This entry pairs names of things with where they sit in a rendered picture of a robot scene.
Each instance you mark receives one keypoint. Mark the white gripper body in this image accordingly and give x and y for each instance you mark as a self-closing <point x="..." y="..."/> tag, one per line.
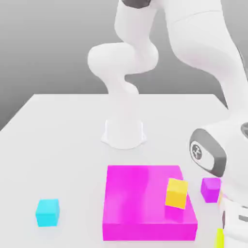
<point x="235" y="230"/>

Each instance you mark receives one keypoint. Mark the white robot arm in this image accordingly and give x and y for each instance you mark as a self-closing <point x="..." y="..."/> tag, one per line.
<point x="203" y="48"/>

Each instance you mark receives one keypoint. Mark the small yellow cube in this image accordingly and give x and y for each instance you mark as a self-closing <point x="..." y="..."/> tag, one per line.
<point x="219" y="239"/>

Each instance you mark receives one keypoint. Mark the small purple cube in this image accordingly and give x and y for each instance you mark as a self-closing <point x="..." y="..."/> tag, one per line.
<point x="210" y="189"/>

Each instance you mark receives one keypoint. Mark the small orange cube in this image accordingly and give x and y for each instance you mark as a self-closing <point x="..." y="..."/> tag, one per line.
<point x="176" y="194"/>

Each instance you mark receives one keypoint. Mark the small cyan cube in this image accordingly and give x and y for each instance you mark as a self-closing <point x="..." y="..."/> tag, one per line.
<point x="47" y="212"/>

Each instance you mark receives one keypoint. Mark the large magenta box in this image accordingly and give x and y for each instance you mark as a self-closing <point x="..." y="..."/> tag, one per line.
<point x="135" y="203"/>

